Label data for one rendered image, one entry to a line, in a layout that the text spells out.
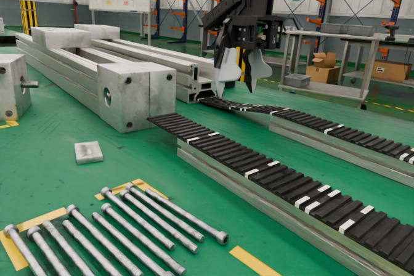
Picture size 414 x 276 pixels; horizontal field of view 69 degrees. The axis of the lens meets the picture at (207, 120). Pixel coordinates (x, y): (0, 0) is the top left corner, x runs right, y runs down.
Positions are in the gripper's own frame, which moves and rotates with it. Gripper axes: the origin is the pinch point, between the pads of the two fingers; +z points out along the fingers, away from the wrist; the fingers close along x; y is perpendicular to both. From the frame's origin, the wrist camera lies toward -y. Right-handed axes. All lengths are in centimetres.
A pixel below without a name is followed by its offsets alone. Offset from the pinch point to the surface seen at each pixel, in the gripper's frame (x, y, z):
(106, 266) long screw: -36.1, 24.8, 4.0
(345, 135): -1.1, 24.0, 1.4
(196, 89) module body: -2.8, -8.8, 1.6
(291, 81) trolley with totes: 250, -159, 51
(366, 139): -0.4, 26.6, 1.3
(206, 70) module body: 2.2, -11.9, -1.6
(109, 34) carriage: 1, -66, -5
